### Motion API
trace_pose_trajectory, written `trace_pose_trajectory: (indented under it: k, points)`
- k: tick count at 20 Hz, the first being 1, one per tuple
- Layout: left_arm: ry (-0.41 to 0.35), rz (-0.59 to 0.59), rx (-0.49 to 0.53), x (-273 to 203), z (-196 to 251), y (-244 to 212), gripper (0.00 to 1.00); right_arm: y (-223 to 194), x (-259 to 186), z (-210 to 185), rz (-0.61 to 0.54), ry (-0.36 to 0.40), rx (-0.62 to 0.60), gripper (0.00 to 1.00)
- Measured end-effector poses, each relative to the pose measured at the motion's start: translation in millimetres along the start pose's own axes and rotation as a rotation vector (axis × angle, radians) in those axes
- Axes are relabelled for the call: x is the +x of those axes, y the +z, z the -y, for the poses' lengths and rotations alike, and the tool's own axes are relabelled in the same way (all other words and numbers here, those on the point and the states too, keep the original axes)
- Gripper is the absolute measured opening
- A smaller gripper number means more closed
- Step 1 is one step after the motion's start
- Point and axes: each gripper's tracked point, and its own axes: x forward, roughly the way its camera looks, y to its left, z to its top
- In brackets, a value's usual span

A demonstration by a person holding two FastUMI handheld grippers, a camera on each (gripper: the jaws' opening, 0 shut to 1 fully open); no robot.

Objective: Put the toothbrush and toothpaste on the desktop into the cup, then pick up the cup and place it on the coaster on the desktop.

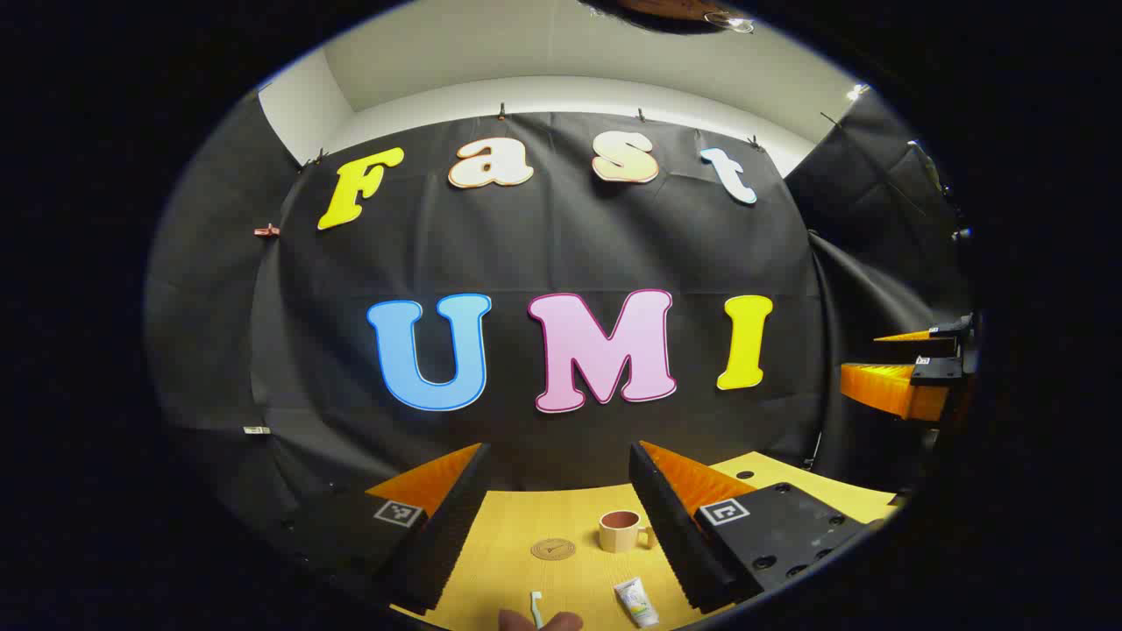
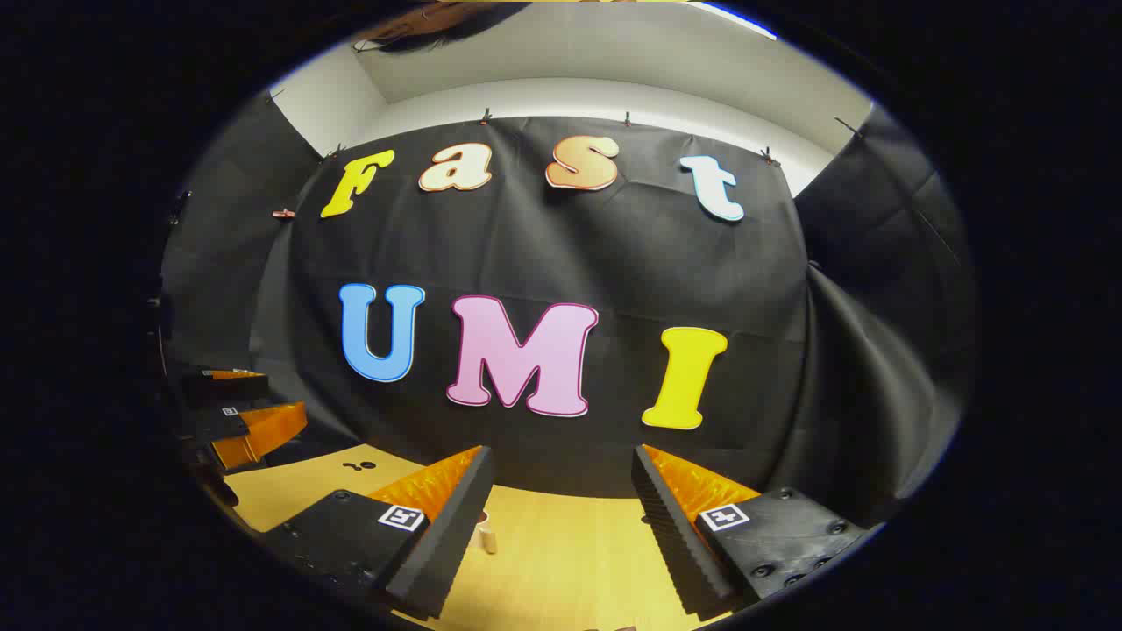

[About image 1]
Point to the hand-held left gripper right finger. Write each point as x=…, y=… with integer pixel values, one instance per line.
x=671, y=535

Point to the white toothpaste tube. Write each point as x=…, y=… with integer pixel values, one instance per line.
x=635, y=600

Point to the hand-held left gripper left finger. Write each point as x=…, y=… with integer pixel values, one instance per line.
x=447, y=535

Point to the copper cloth clip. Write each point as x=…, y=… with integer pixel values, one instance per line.
x=267, y=230

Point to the black backdrop cloth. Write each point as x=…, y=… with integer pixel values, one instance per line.
x=561, y=245

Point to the mint green toothbrush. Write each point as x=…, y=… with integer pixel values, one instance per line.
x=536, y=603

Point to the round wooden coaster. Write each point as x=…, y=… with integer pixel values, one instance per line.
x=553, y=549

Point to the yellow wooden desktop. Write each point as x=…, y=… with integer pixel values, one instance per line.
x=508, y=526

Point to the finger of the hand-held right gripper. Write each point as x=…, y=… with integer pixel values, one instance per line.
x=885, y=386
x=942, y=333

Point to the beige cup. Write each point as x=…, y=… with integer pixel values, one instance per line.
x=618, y=535

